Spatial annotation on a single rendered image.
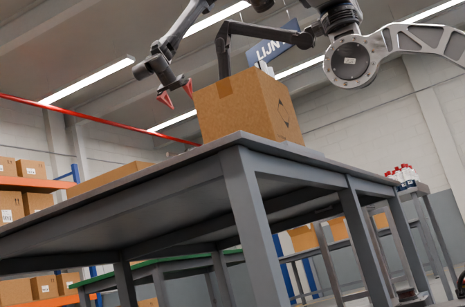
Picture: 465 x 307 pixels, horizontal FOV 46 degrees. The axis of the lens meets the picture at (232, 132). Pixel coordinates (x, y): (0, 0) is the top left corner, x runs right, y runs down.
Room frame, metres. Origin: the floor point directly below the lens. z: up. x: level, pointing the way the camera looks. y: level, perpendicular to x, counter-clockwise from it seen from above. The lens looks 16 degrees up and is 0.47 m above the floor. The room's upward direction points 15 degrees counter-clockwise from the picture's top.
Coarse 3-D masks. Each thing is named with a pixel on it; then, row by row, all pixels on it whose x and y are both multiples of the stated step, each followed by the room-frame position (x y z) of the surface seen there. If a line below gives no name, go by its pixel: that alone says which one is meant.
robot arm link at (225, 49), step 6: (216, 42) 2.25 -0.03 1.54; (222, 42) 2.24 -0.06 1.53; (216, 48) 2.27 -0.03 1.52; (222, 48) 2.26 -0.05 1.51; (228, 48) 2.30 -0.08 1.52; (222, 54) 2.30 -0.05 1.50; (228, 54) 2.31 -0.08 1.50; (222, 60) 2.32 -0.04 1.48; (228, 60) 2.32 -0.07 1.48; (222, 66) 2.34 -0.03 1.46; (228, 66) 2.34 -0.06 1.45; (222, 72) 2.35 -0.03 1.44; (228, 72) 2.35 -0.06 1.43; (222, 78) 2.37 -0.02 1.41
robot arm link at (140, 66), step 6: (156, 42) 1.80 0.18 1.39; (156, 48) 1.79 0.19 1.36; (162, 54) 1.80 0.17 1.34; (144, 60) 1.83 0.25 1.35; (138, 66) 1.80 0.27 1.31; (144, 66) 1.79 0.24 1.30; (132, 72) 1.81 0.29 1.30; (138, 72) 1.80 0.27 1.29; (144, 72) 1.80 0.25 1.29; (138, 78) 1.82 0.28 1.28; (144, 78) 1.83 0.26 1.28
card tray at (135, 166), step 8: (136, 160) 1.42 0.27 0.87; (120, 168) 1.44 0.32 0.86; (128, 168) 1.43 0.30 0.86; (136, 168) 1.42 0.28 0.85; (144, 168) 1.45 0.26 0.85; (96, 176) 1.48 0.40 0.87; (104, 176) 1.46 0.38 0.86; (112, 176) 1.45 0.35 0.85; (120, 176) 1.44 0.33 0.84; (80, 184) 1.50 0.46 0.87; (88, 184) 1.49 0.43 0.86; (96, 184) 1.48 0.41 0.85; (104, 184) 1.47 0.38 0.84; (72, 192) 1.52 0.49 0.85; (80, 192) 1.50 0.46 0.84
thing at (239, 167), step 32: (224, 160) 1.31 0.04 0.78; (256, 160) 1.40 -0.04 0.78; (288, 160) 1.63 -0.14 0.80; (128, 192) 1.45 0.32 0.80; (160, 192) 1.41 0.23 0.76; (256, 192) 1.33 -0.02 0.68; (320, 192) 2.26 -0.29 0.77; (352, 192) 2.20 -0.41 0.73; (384, 192) 2.86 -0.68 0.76; (64, 224) 1.55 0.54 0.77; (96, 224) 1.54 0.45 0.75; (224, 224) 2.45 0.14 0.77; (256, 224) 1.30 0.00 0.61; (288, 224) 3.39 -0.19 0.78; (352, 224) 2.22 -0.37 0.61; (0, 256) 1.66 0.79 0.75; (64, 256) 2.36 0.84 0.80; (96, 256) 2.54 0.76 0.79; (128, 256) 2.68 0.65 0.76; (160, 256) 3.00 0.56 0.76; (256, 256) 1.31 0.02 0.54; (416, 256) 3.11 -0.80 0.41; (128, 288) 2.69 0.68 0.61; (224, 288) 3.60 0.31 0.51; (256, 288) 1.32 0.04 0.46; (384, 288) 2.21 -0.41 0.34
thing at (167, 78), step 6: (168, 66) 1.80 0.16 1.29; (168, 72) 1.80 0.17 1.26; (162, 78) 1.81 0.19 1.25; (168, 78) 1.81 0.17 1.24; (174, 78) 1.82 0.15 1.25; (180, 78) 1.81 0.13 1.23; (162, 84) 1.87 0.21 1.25; (168, 84) 1.82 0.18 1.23; (156, 90) 1.84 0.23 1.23; (162, 90) 1.84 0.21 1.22
